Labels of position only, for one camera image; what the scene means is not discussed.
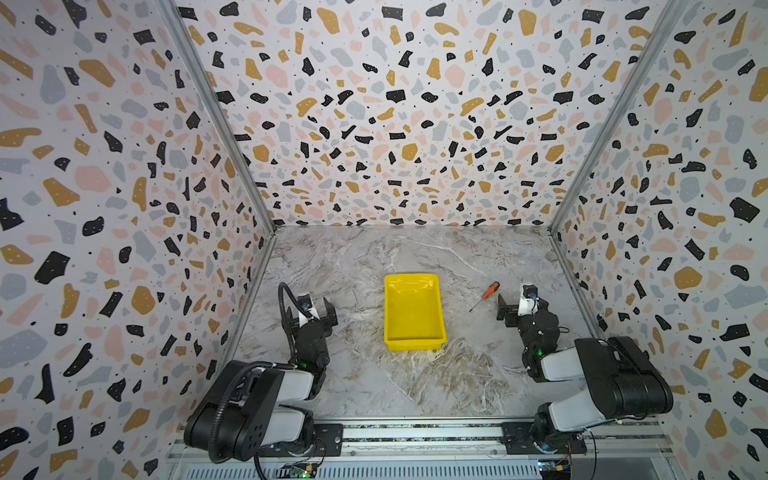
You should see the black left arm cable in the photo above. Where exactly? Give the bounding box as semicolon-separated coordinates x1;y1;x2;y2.
206;281;313;463

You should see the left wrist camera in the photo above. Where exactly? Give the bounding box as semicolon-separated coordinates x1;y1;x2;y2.
296;293;317;327

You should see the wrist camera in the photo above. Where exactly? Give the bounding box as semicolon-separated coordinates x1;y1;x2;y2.
518;284;539;316
296;293;317;327

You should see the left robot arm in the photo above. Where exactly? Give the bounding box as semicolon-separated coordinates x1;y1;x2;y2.
183;294;338;464

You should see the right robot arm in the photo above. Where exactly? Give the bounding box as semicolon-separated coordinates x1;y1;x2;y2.
497;294;674;453

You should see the corner metal post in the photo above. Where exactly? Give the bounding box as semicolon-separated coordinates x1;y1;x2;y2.
157;0;278;234
547;0;691;235

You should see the aluminium mounting rail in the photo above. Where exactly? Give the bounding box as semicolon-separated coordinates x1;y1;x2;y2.
167;416;676;480

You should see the green circuit board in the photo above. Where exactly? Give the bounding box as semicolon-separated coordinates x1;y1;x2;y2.
276;463;318;479

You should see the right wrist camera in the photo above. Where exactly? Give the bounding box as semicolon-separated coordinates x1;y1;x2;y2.
518;284;539;316

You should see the left corner metal post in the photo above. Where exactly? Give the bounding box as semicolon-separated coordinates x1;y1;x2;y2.
157;0;278;234

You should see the right corner metal post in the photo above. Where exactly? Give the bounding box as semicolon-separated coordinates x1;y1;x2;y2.
547;0;691;235

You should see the orange handled screwdriver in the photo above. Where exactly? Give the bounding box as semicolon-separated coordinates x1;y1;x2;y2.
469;281;500;312

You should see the yellow plastic bin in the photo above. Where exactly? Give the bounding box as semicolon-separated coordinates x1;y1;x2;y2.
384;273;447;352

